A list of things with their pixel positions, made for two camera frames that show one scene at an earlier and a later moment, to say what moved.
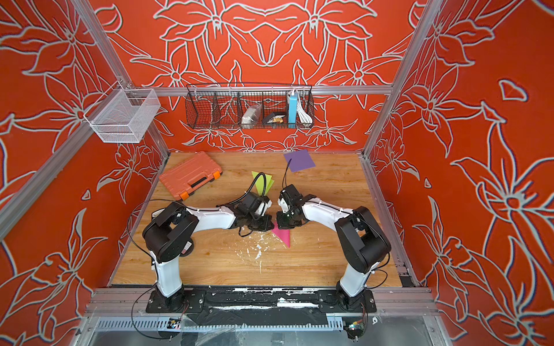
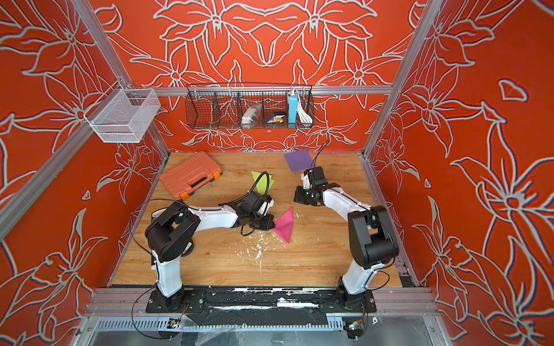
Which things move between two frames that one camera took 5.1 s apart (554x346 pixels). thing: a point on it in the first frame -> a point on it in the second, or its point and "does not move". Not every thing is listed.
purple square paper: x=300 y=161 does not move
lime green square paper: x=260 y=183 does not move
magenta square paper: x=282 y=234 does not move
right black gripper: x=281 y=223 -> x=298 y=196
